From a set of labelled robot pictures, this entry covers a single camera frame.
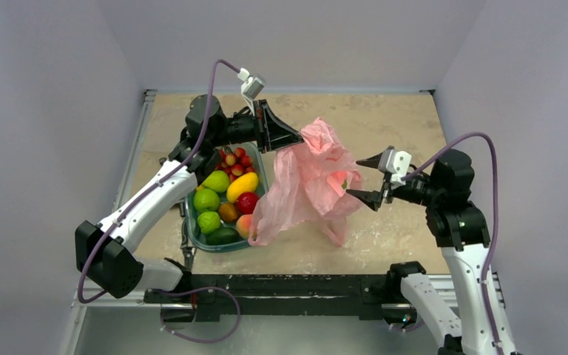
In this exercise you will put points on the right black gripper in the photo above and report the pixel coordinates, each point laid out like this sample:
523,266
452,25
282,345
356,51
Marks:
387,183

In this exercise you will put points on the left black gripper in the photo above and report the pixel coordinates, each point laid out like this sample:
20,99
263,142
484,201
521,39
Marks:
276,134

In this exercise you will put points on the red fake grape bunch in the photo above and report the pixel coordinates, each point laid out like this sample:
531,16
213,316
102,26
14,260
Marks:
235,162

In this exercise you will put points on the yellow fake mango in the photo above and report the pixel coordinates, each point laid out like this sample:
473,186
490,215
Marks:
245,183

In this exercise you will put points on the pink plastic bag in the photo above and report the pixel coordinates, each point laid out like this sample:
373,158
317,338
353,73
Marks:
310,183

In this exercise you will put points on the red fake apple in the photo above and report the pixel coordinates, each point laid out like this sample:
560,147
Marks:
247,202

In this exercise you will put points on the green fake pear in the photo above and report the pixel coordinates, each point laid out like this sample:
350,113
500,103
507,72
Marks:
218,181

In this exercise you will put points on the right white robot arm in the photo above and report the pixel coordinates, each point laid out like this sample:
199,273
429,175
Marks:
460,231

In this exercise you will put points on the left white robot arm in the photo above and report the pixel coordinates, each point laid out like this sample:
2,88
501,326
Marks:
191,161

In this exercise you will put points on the brown fake kiwi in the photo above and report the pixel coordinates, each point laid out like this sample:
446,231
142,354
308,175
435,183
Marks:
228,212

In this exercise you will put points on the pink fake peach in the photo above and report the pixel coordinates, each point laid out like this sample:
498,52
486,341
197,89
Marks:
243,226

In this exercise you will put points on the green fake apple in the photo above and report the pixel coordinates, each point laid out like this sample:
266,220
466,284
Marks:
206,200

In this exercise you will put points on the dark green fake avocado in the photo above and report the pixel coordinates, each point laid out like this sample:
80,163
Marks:
223,236

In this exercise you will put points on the teal plastic fruit tray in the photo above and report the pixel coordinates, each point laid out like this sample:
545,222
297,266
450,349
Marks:
191,234

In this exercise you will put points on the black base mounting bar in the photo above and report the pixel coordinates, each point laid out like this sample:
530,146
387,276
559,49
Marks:
367,297

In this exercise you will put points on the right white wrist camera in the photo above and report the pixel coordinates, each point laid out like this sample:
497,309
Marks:
395,163

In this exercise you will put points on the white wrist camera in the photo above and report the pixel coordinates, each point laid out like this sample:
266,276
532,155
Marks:
251,87
395,163

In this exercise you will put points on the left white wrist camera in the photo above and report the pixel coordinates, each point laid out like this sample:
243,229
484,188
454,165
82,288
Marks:
251,87

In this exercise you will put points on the aluminium frame rail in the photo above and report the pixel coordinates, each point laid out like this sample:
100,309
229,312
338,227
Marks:
98,283

